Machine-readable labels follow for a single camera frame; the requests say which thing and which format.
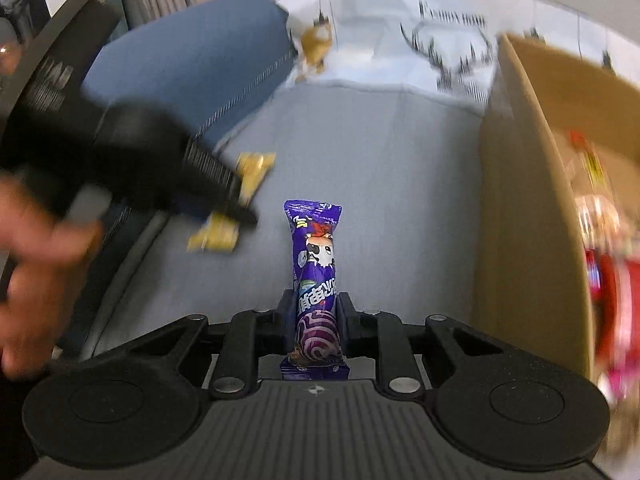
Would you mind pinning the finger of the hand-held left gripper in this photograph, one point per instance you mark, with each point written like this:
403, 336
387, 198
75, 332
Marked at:
220, 180

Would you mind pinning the gold candy wrapper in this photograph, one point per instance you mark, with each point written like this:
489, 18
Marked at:
256, 169

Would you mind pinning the blue sofa cushion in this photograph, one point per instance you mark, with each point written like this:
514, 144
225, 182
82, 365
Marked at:
200, 50

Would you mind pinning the pink snack packet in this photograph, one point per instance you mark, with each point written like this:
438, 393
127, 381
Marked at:
620, 380

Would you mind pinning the red snack packet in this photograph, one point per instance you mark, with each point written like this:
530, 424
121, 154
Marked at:
612, 290

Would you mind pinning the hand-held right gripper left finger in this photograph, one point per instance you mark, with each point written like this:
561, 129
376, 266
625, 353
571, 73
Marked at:
283, 317

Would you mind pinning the clear cookie packet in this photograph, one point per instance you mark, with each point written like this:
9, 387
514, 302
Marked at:
597, 195

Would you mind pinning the purple snack bar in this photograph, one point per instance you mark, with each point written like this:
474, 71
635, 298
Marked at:
315, 260

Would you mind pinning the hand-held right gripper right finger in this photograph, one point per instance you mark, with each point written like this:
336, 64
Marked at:
347, 317

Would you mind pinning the person's left hand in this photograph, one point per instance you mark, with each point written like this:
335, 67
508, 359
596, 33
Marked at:
30, 280

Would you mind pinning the brown cardboard box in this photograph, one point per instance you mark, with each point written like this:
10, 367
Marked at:
525, 210

